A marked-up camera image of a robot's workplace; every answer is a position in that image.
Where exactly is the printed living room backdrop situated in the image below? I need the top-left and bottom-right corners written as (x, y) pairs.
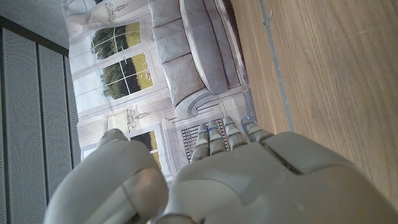
top-left (62, 0), bottom-right (259, 187)

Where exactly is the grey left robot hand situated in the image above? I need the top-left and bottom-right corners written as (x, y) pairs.
top-left (43, 116), bottom-right (398, 224)

